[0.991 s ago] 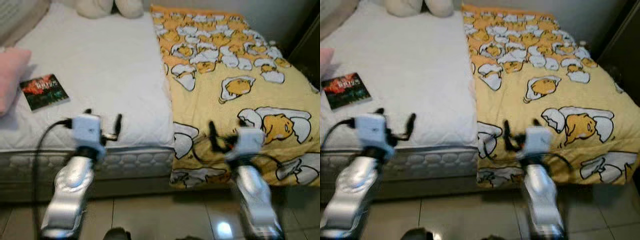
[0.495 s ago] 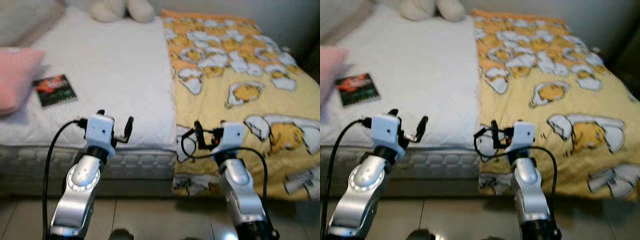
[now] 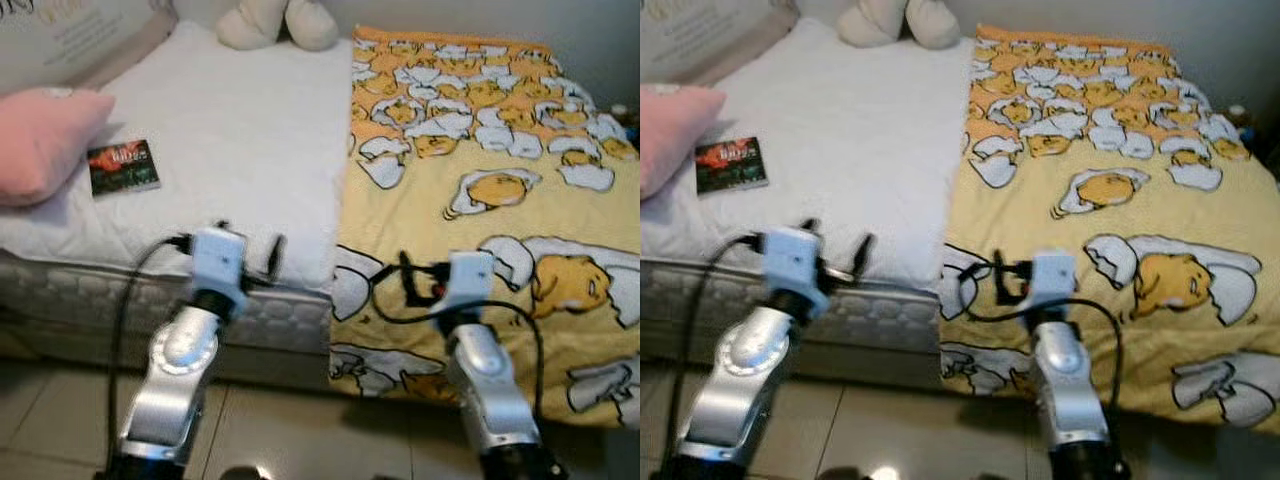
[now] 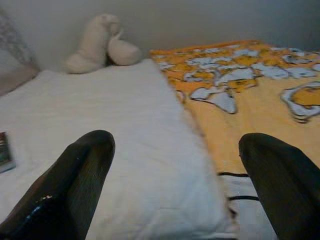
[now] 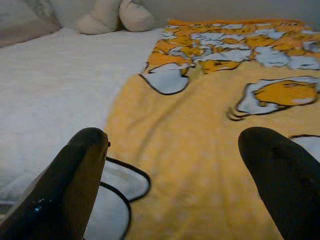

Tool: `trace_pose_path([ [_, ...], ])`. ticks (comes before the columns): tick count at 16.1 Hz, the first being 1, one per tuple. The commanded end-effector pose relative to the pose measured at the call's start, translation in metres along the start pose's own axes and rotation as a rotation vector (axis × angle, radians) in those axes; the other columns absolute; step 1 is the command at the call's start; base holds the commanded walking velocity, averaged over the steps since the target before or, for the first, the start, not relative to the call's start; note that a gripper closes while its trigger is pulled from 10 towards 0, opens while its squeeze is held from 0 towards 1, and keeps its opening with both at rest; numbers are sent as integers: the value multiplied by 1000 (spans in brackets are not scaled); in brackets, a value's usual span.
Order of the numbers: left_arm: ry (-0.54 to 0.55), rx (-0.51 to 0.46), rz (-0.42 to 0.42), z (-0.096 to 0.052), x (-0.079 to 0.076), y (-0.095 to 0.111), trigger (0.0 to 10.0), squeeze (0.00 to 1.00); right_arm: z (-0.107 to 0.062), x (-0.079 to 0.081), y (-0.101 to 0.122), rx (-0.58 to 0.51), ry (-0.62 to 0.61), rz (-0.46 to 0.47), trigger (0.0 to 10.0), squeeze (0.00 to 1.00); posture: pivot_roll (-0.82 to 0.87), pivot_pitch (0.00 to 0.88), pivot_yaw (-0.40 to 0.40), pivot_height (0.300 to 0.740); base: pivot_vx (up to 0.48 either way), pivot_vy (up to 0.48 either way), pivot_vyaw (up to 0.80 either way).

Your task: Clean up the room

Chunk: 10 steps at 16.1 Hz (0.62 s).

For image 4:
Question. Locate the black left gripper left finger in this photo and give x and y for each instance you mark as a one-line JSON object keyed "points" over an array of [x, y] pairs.
{"points": [[62, 190]]}

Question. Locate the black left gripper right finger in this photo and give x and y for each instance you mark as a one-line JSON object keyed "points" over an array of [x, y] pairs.
{"points": [[287, 195]]}

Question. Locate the dark red green book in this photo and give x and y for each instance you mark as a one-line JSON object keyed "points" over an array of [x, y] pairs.
{"points": [[6, 152]]}

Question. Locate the yellow cartoon egg blanket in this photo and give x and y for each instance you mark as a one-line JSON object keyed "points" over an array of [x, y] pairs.
{"points": [[250, 112]]}

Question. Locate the white quilted mattress pad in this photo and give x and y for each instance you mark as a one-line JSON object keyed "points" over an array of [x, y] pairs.
{"points": [[112, 105]]}

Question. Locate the grey floral printed headboard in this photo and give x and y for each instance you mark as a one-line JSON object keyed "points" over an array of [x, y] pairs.
{"points": [[12, 62]]}

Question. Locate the beige folded bolster pillow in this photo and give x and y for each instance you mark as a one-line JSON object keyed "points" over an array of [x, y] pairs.
{"points": [[95, 47]]}

